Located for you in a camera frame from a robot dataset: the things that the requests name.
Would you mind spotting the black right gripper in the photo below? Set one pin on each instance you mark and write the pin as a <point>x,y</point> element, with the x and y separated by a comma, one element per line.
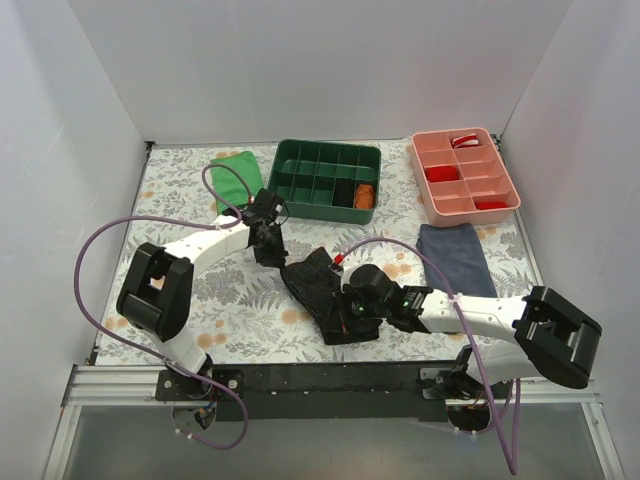
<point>345,308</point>

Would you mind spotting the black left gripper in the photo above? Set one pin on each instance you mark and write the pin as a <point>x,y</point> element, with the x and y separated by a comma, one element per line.
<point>270,247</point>

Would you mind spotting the black pinstriped underwear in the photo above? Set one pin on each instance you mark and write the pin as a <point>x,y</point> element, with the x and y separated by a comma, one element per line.
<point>315,283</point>

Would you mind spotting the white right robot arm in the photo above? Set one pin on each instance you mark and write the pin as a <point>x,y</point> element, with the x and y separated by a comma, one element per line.
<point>539,335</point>

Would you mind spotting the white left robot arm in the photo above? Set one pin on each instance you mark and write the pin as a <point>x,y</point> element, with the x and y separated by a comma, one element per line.
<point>156,293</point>

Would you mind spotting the red white striped roll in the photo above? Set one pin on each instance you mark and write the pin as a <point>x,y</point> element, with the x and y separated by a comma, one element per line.
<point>465,141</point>

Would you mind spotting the green folded cloth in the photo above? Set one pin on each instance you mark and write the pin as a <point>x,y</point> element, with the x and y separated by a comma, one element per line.
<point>228,186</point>

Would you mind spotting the floral patterned table mat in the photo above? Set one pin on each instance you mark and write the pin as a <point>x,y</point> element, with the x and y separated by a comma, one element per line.
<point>242,312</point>

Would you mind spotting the green compartment bin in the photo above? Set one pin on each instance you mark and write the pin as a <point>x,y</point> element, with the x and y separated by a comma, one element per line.
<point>304,172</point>

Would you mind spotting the black rolled cloth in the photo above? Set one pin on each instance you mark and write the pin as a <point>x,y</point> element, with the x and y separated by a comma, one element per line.
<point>343,195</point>

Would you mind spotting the grey-blue folded cloth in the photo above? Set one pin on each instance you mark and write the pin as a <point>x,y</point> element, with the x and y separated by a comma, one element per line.
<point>457,252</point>

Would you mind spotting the orange rolled cloth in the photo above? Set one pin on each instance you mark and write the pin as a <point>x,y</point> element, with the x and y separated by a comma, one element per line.
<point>364,197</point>

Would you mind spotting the red rolled cloth left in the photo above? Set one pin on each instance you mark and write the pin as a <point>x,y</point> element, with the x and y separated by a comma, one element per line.
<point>442,173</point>

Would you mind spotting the red rolled cloth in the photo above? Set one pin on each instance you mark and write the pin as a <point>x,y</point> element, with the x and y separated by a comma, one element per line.
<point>442,173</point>
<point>489,204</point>

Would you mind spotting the red rolled cloth right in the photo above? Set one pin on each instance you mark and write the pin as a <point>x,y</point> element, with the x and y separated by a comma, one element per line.
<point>489,204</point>

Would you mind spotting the pink compartment bin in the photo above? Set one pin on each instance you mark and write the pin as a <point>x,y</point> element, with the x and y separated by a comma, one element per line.
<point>482,175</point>

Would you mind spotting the black table edge rail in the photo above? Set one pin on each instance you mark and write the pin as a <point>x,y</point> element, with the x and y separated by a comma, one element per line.
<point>412,390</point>

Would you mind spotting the aluminium frame rail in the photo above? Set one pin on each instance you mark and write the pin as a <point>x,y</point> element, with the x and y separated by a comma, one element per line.
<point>112,386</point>

